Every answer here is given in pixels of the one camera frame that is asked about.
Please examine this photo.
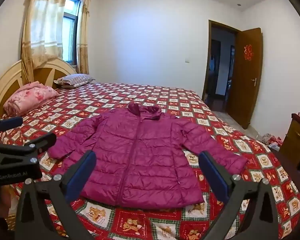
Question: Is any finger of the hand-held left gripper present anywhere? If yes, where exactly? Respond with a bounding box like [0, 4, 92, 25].
[0, 117, 23, 143]
[0, 132, 57, 167]

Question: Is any brown wooden door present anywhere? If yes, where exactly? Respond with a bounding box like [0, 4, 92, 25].
[226, 27, 263, 130]

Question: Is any dark wooden door frame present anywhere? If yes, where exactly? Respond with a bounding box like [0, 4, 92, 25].
[201, 19, 241, 102]

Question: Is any striped pillow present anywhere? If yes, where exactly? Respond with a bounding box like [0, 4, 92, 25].
[54, 74, 95, 88]

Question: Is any red paper door decoration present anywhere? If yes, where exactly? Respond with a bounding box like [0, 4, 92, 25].
[242, 44, 253, 61]

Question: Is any wide yellow sheer curtain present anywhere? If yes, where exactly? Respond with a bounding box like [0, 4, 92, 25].
[20, 0, 72, 84]

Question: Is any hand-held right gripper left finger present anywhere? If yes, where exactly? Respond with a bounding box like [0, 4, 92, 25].
[15, 150, 98, 240]

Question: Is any dark framed window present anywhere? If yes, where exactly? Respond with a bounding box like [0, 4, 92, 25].
[62, 0, 81, 64]

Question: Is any narrow yellow patterned curtain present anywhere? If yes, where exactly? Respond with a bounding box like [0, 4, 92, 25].
[76, 0, 93, 75]

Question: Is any magenta puffer jacket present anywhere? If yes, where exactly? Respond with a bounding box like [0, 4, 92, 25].
[48, 102, 248, 209]

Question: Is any red bear printed blanket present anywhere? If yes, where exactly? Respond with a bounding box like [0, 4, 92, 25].
[0, 81, 300, 240]

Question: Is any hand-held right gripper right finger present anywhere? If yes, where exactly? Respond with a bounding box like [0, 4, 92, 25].
[199, 151, 283, 240]

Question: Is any pink floral folded quilt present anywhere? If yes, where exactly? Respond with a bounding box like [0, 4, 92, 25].
[3, 81, 60, 117]

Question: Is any cream wooden headboard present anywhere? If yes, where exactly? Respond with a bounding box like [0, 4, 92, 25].
[0, 56, 78, 119]

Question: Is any pile of clothes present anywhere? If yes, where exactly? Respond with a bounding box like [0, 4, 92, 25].
[261, 133, 283, 152]

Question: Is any brown wooden cabinet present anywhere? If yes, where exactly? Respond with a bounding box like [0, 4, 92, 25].
[280, 112, 300, 167]

